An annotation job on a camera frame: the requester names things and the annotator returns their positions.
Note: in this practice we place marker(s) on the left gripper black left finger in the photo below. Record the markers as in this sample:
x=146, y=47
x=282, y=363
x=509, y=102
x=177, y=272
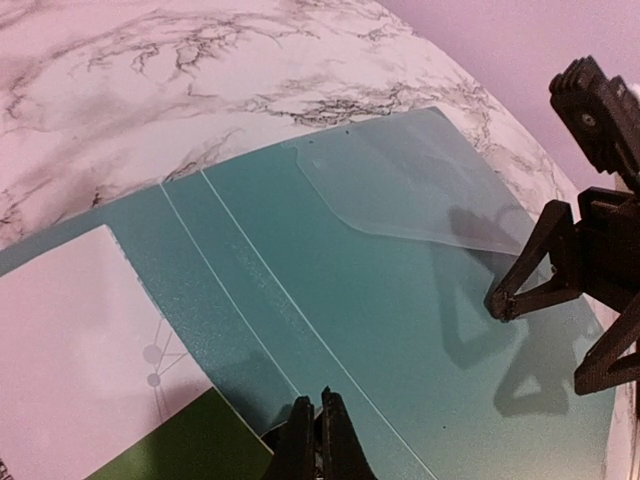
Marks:
x=293, y=444

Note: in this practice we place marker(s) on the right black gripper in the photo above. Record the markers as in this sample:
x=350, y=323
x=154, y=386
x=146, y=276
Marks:
x=598, y=256

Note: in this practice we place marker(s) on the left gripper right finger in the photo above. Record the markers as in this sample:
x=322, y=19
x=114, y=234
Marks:
x=342, y=455

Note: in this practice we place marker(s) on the teal file folder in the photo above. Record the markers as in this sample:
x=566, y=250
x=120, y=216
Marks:
x=353, y=259

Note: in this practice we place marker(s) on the green map flyer sheet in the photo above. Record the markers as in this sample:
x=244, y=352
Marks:
x=96, y=384

